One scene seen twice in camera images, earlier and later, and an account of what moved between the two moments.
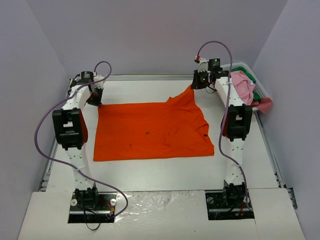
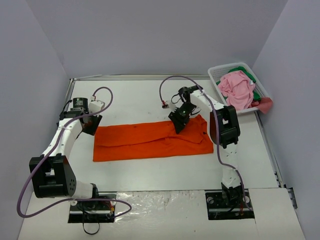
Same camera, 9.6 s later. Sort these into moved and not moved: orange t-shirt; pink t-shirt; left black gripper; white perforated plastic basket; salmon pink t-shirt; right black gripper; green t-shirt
Moved: left black gripper; orange t-shirt; right black gripper
Not moved: white perforated plastic basket; salmon pink t-shirt; pink t-shirt; green t-shirt
